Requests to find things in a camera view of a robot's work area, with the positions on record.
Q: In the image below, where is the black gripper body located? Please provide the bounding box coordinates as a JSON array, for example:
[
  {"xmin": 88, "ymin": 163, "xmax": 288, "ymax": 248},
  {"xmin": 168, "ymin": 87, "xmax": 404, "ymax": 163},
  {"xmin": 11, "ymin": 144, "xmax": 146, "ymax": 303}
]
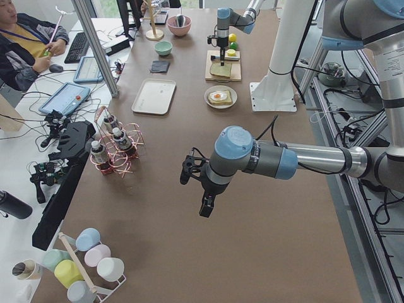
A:
[
  {"xmin": 201, "ymin": 177, "xmax": 229, "ymax": 198},
  {"xmin": 220, "ymin": 47, "xmax": 227, "ymax": 57}
]

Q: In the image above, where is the bread slice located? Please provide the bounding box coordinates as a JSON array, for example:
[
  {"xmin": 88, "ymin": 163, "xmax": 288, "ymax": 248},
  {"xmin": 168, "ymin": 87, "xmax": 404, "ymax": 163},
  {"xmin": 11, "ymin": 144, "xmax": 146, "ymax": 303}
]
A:
[
  {"xmin": 209, "ymin": 62, "xmax": 232, "ymax": 78},
  {"xmin": 208, "ymin": 90, "xmax": 232, "ymax": 105}
]

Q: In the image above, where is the white round plate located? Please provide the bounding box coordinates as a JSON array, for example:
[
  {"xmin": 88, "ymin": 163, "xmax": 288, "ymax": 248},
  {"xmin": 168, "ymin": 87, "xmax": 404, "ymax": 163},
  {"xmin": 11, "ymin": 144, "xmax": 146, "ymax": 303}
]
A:
[{"xmin": 204, "ymin": 85, "xmax": 237, "ymax": 109}]

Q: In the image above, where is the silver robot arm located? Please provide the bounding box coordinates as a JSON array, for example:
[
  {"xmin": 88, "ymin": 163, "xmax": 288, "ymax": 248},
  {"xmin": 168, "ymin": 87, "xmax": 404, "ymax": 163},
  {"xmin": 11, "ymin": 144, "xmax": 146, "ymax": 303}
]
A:
[
  {"xmin": 199, "ymin": 1, "xmax": 403, "ymax": 217},
  {"xmin": 215, "ymin": 0, "xmax": 264, "ymax": 66}
]

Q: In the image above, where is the cream rabbit tray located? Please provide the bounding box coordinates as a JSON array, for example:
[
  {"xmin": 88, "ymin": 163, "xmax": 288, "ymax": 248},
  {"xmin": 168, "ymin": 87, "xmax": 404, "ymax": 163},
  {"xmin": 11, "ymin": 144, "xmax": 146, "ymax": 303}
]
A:
[{"xmin": 131, "ymin": 78, "xmax": 176, "ymax": 116}]

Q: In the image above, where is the half lemon slice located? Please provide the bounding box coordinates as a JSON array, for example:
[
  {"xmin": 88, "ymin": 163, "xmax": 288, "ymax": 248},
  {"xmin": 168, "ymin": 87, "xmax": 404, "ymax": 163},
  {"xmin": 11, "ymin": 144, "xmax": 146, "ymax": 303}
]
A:
[{"xmin": 226, "ymin": 49, "xmax": 237, "ymax": 57}]

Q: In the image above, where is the yellow lemon far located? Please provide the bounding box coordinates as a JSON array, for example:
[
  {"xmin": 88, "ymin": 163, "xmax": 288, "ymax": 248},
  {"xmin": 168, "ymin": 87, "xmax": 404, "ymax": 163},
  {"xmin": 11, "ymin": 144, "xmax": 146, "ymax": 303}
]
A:
[{"xmin": 229, "ymin": 33, "xmax": 237, "ymax": 42}]

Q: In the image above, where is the wooden cutting board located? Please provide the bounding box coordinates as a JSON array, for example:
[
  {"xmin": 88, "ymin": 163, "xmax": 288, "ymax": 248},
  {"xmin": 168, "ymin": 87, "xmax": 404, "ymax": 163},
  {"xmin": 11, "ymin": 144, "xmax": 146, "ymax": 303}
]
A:
[{"xmin": 205, "ymin": 49, "xmax": 242, "ymax": 81}]

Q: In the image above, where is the fried egg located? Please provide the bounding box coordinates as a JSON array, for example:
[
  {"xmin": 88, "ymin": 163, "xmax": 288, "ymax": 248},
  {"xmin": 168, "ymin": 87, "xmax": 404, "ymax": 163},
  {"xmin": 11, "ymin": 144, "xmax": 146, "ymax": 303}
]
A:
[{"xmin": 209, "ymin": 91, "xmax": 227, "ymax": 102}]

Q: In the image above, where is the metal scoop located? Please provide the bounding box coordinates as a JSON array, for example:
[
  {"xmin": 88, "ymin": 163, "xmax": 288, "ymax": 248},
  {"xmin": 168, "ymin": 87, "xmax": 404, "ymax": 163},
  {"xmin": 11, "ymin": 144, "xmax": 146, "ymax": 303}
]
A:
[{"xmin": 176, "ymin": 14, "xmax": 186, "ymax": 27}]

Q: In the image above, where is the green bowl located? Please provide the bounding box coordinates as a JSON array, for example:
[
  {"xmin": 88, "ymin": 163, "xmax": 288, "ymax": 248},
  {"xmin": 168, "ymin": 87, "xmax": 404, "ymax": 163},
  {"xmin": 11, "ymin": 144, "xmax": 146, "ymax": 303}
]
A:
[{"xmin": 154, "ymin": 41, "xmax": 173, "ymax": 56}]

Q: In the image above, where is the pink bowl with ice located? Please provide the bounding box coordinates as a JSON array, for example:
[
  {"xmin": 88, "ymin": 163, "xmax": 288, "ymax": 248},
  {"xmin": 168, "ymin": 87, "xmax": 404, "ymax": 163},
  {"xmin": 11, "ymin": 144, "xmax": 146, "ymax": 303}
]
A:
[{"xmin": 167, "ymin": 15, "xmax": 193, "ymax": 37}]

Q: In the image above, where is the grey folded cloth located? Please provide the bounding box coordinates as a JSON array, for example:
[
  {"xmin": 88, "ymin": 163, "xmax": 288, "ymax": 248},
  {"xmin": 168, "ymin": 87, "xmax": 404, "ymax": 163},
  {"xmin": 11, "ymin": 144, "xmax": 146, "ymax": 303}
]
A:
[{"xmin": 150, "ymin": 61, "xmax": 170, "ymax": 74}]

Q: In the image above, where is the wooden mug tree stand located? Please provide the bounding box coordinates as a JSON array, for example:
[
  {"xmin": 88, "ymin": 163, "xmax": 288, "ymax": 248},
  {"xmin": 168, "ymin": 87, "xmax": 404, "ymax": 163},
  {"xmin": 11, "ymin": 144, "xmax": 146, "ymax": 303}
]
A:
[{"xmin": 143, "ymin": 0, "xmax": 164, "ymax": 41}]

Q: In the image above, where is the tea bottle two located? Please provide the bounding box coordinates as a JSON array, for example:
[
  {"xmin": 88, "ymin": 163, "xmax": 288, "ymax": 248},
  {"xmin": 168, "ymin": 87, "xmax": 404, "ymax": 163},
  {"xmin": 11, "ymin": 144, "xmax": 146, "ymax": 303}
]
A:
[{"xmin": 112, "ymin": 127, "xmax": 132, "ymax": 151}]

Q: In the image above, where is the tea bottle one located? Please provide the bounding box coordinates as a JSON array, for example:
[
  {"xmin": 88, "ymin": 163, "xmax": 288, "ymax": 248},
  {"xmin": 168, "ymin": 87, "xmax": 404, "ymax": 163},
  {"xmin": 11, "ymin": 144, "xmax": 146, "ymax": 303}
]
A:
[{"xmin": 91, "ymin": 140, "xmax": 107, "ymax": 165}]

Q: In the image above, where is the tea bottle three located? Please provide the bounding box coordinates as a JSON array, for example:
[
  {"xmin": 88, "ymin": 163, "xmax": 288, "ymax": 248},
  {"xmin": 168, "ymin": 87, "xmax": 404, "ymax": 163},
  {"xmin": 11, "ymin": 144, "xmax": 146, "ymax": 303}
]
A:
[{"xmin": 103, "ymin": 115, "xmax": 119, "ymax": 134}]

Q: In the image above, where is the blue teach pendant far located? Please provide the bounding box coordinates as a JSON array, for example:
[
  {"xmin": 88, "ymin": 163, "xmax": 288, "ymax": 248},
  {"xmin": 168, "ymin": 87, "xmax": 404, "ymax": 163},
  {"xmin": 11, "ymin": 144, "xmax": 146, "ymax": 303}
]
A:
[{"xmin": 73, "ymin": 56, "xmax": 104, "ymax": 84}]

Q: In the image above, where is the blue teach pendant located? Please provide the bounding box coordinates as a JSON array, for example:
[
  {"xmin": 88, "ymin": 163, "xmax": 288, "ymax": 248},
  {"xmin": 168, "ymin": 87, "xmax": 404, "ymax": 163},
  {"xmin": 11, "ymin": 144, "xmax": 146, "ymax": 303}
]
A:
[
  {"xmin": 73, "ymin": 56, "xmax": 104, "ymax": 84},
  {"xmin": 39, "ymin": 82, "xmax": 90, "ymax": 116}
]

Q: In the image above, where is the white cup rack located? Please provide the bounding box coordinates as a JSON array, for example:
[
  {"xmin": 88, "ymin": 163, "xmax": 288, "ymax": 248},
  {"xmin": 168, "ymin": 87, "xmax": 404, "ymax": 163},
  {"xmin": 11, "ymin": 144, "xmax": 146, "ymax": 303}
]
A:
[{"xmin": 42, "ymin": 227, "xmax": 127, "ymax": 302}]

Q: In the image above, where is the black keyboard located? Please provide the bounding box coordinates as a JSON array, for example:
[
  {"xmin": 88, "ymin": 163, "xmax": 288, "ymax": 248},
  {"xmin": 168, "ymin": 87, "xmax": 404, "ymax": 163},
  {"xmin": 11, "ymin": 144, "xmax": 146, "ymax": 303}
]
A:
[{"xmin": 64, "ymin": 32, "xmax": 90, "ymax": 64}]

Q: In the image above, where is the blue teach pendant near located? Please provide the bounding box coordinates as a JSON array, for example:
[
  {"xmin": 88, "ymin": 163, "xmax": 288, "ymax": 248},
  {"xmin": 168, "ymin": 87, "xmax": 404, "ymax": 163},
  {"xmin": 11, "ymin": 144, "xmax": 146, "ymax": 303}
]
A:
[{"xmin": 39, "ymin": 82, "xmax": 90, "ymax": 116}]

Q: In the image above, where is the seated person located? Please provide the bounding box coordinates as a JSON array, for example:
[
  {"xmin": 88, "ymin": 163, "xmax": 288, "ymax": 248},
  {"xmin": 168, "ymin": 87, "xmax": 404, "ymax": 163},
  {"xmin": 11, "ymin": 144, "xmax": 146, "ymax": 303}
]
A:
[{"xmin": 1, "ymin": 1, "xmax": 69, "ymax": 92}]

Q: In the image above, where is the black water bottle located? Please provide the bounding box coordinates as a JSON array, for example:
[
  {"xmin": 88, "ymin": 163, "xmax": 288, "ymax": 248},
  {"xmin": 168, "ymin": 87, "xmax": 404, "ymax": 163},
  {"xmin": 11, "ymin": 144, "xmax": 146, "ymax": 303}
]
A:
[{"xmin": 1, "ymin": 191, "xmax": 33, "ymax": 220}]

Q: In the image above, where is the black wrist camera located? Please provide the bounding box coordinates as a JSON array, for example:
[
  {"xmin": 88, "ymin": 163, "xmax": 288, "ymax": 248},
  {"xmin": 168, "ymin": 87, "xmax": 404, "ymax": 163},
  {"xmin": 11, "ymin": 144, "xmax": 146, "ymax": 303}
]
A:
[
  {"xmin": 179, "ymin": 147, "xmax": 210, "ymax": 188},
  {"xmin": 207, "ymin": 35, "xmax": 217, "ymax": 47}
]

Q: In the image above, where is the copper wire bottle rack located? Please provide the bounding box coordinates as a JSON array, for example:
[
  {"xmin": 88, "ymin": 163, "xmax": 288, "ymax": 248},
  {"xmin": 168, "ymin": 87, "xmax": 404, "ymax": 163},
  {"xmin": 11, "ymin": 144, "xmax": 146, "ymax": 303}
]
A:
[{"xmin": 90, "ymin": 106, "xmax": 145, "ymax": 177}]

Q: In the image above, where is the aluminium frame post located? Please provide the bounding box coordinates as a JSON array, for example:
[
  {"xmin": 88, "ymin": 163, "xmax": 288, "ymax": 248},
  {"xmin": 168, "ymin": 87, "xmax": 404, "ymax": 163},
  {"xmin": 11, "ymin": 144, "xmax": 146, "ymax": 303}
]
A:
[{"xmin": 71, "ymin": 0, "xmax": 119, "ymax": 97}]

